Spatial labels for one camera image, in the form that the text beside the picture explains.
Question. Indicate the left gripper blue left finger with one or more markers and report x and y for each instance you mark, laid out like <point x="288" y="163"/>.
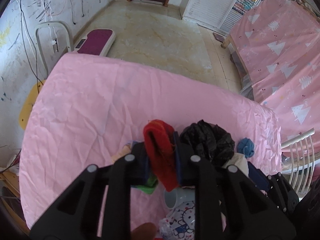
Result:
<point x="141" y="171"/>

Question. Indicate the blue crumpled ball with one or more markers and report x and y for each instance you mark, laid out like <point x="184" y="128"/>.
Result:
<point x="246" y="147"/>

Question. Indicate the pink patterned bed curtain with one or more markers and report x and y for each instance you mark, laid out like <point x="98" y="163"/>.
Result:
<point x="278" y="42"/>

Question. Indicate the operator thumb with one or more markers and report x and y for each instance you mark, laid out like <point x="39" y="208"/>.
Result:
<point x="146" y="231"/>

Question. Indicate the plush toy doll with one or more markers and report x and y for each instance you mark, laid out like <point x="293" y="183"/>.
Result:
<point x="237" y="160"/>

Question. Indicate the yellow wooden chair seat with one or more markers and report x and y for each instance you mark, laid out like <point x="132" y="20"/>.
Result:
<point x="28" y="104"/>

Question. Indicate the pink table cloth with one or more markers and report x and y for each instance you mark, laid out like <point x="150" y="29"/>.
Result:
<point x="90" y="107"/>

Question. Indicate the white slatted chair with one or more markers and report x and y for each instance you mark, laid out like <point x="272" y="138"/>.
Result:
<point x="299" y="166"/>

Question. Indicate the white louvered wardrobe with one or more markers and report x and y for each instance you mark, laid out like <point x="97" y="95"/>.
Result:
<point x="208" y="13"/>

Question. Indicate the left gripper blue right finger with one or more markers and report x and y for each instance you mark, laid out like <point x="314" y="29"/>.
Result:
<point x="183" y="163"/>

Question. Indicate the red sock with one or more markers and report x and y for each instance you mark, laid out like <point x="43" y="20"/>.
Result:
<point x="159" y="145"/>

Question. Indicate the black plastic bag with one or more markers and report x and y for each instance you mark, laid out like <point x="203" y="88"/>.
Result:
<point x="210" y="142"/>

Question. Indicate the hello kitty printed cloth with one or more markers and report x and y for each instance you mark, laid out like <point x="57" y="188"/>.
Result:
<point x="179" y="223"/>

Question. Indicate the colourful wall chart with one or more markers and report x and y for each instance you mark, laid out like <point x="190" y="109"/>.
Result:
<point x="243" y="6"/>

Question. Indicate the grey cup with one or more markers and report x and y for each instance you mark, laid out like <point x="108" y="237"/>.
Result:
<point x="178" y="196"/>

